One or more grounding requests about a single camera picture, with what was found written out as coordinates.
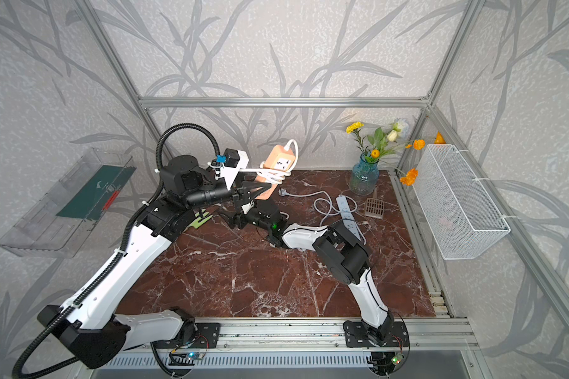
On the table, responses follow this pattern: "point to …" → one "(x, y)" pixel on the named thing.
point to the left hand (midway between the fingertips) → (266, 182)
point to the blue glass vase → (364, 177)
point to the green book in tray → (96, 193)
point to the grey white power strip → (347, 215)
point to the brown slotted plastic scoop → (374, 207)
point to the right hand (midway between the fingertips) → (226, 204)
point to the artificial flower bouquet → (382, 143)
